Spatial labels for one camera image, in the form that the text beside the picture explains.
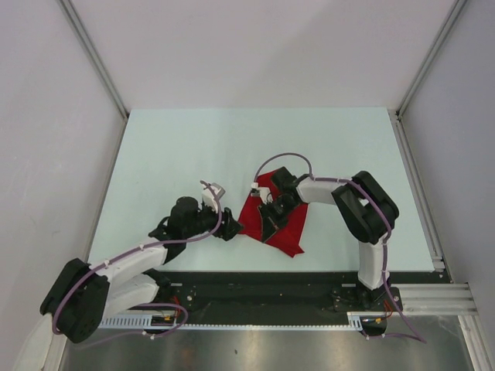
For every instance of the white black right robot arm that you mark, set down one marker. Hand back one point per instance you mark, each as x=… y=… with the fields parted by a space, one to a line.
x=367 y=210

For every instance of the aluminium corner post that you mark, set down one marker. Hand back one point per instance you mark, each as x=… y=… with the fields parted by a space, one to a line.
x=83 y=37
x=445 y=30

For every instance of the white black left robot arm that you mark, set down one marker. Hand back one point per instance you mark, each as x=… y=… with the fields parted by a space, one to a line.
x=85 y=294

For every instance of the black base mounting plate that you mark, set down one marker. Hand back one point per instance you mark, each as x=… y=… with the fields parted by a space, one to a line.
x=268 y=299

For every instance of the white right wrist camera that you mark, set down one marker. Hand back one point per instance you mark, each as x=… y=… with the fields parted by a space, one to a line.
x=263 y=193

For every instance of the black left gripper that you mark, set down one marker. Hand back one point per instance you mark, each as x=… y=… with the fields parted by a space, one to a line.
x=230 y=227

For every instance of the left aluminium corner post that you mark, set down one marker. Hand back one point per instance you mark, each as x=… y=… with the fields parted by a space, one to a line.
x=83 y=37

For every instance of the light blue cable duct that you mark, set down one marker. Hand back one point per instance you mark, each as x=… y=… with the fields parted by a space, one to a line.
x=127 y=321

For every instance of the red cloth napkin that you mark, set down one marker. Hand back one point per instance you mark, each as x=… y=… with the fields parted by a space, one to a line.
x=288 y=232

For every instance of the right aluminium corner post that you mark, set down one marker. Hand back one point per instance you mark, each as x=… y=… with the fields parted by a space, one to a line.
x=445 y=30

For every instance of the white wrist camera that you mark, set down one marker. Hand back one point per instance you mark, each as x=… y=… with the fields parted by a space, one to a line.
x=211 y=195
x=263 y=193

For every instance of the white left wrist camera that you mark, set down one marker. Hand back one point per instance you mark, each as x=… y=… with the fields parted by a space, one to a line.
x=211 y=195

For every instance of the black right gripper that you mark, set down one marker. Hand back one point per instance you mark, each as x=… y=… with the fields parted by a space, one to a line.
x=271 y=223

